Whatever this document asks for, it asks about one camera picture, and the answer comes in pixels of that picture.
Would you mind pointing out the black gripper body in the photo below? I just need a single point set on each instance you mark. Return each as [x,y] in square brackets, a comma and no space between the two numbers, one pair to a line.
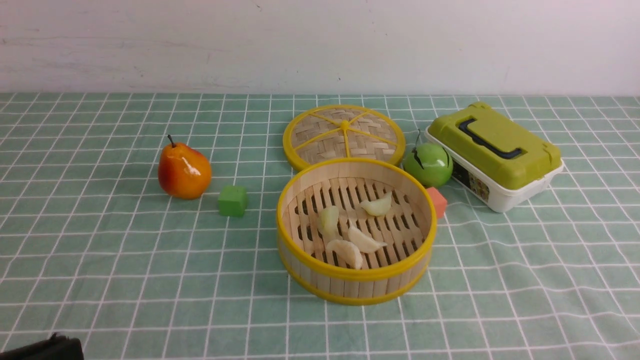
[56,347]

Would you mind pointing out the white dumpling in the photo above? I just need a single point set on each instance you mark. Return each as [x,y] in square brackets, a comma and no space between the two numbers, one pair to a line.
[328,219]
[378,207]
[363,242]
[347,251]

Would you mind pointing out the bamboo steamer tray yellow rim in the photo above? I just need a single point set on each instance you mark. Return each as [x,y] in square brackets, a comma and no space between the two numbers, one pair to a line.
[409,230]

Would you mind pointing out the woven bamboo steamer lid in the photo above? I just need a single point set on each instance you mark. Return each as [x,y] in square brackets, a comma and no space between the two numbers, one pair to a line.
[333,131]

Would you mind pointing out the orange red pear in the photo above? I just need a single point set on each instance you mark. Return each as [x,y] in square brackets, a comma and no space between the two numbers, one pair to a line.
[183,172]

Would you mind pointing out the green foam cube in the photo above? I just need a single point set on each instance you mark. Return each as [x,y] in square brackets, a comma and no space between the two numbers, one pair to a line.
[233,201]

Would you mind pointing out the orange foam cube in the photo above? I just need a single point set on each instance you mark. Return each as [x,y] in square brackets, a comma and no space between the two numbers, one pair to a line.
[439,201]

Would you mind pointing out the green apple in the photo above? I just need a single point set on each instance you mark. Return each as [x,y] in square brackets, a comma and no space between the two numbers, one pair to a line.
[429,163]

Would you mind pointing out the green lid white box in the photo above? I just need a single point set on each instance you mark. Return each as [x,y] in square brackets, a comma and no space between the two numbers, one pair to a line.
[499,161]

